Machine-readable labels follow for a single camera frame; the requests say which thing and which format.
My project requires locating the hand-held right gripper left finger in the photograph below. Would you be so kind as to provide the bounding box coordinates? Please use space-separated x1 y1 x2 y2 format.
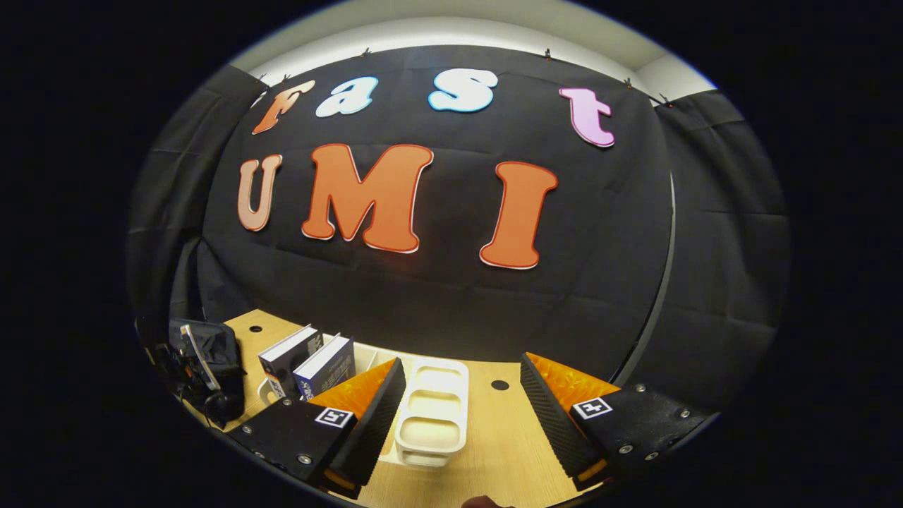
226 356 408 500

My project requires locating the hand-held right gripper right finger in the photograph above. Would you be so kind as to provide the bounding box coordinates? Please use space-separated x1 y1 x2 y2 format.
520 351 715 492

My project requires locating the white plastic bookshelf organizer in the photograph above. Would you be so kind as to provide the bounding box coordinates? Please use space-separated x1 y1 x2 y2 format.
255 332 471 468

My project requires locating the blue cover book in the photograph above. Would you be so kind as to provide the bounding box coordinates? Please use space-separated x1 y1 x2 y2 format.
293 334 356 401

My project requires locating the white portrait cover book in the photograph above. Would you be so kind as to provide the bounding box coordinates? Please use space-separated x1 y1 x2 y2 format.
257 325 324 399

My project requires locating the black backdrop cloth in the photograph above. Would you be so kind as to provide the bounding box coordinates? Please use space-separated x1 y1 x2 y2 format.
127 44 791 417

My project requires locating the grey backdrop frame pole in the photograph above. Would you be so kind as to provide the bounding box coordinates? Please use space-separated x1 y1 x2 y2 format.
614 173 678 385

